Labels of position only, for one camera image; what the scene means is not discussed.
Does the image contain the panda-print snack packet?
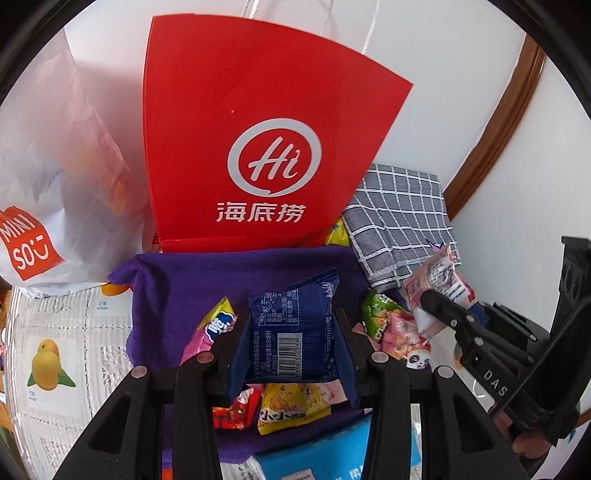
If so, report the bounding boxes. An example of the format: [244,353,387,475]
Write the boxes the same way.
[405,347,435,372]

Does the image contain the magenta snack packet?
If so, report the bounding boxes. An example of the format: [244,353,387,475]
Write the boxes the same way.
[180,296,238,365]

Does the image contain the purple towel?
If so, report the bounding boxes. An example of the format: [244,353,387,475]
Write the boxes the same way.
[107,244,416,467]

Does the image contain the white plastic shopping bag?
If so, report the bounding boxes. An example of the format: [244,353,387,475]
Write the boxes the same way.
[0,23,155,300]

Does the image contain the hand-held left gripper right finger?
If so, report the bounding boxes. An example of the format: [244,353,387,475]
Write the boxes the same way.
[333,308,527,480]

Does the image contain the yellow snack packet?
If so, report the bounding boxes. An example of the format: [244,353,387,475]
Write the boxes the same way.
[256,381,332,437]

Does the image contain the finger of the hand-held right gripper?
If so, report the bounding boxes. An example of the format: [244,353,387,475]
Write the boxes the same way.
[419,288,490,339]

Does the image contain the yellow plastic wrapper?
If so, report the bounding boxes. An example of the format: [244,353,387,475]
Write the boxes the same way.
[323,217,352,247]

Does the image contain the dark blue snack packet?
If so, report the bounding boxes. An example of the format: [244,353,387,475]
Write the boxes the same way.
[248,272,342,384]

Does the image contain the red snack packet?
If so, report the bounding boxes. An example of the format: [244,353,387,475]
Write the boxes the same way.
[212,385,263,430]

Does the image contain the small pink white packet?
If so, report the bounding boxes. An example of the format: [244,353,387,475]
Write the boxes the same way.
[404,242,477,340]

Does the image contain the fruit-printed white tablecloth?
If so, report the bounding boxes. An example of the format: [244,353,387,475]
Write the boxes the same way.
[0,276,467,480]

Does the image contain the black cable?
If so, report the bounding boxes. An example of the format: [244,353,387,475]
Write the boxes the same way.
[489,339,555,418]

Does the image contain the red paper bag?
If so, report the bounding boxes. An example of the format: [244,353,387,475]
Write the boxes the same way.
[143,0,414,254]

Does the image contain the blue tissue box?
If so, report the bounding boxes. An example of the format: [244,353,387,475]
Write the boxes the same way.
[252,408,423,480]

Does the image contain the person's right hand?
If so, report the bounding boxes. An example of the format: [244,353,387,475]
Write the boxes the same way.
[508,427,552,460]

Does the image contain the pink snack packet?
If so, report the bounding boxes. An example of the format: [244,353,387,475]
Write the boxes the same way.
[376,310,432,361]

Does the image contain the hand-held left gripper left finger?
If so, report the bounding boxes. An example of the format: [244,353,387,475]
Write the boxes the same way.
[52,314,254,480]

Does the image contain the green snack packet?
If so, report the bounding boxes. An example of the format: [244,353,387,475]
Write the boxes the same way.
[361,290,407,354]

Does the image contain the brown wooden door frame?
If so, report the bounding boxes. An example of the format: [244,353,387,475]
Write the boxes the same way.
[443,32,548,224]

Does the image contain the grey checked folded cloth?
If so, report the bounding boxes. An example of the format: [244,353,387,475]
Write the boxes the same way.
[342,162,461,292]

